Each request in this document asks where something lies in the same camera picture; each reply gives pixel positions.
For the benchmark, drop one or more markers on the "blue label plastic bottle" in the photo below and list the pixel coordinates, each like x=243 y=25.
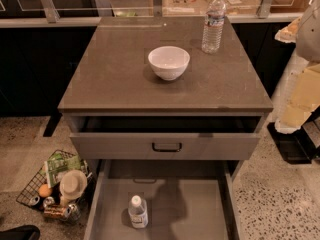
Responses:
x=138 y=212

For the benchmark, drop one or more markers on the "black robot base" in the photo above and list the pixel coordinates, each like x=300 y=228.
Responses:
x=302 y=146

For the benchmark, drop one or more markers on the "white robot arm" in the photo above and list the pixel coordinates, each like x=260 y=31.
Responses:
x=300 y=84

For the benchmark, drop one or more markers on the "grey drawer cabinet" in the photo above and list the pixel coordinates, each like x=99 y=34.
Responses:
x=114 y=77

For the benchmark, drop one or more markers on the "grey top drawer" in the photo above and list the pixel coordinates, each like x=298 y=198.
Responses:
x=202 y=138

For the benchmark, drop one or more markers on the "grey drawer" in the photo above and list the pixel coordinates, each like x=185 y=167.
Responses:
x=202 y=138
x=186 y=200

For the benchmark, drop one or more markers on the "clear water bottle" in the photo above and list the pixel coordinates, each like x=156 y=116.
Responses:
x=213 y=26

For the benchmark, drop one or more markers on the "grey middle drawer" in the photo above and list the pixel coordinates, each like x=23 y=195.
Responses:
x=186 y=200

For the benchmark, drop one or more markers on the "white ceramic bowl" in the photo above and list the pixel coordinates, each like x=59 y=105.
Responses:
x=168 y=62

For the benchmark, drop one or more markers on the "beige round lid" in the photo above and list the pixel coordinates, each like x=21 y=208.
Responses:
x=73 y=184

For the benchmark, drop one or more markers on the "green snack packet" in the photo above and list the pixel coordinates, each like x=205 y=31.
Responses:
x=59 y=164

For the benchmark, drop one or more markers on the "orange fruit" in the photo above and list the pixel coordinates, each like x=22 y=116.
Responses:
x=45 y=191

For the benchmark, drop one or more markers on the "silver soda can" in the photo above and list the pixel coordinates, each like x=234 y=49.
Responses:
x=48 y=201

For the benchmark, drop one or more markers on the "brown drink can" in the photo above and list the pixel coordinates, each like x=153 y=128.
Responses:
x=57 y=212

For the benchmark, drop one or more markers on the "black object floor corner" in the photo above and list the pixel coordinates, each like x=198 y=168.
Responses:
x=26 y=232

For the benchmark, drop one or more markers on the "black drawer handle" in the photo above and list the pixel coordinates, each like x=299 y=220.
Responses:
x=166 y=147

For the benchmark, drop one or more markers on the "black wire basket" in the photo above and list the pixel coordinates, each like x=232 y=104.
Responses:
x=29 y=196

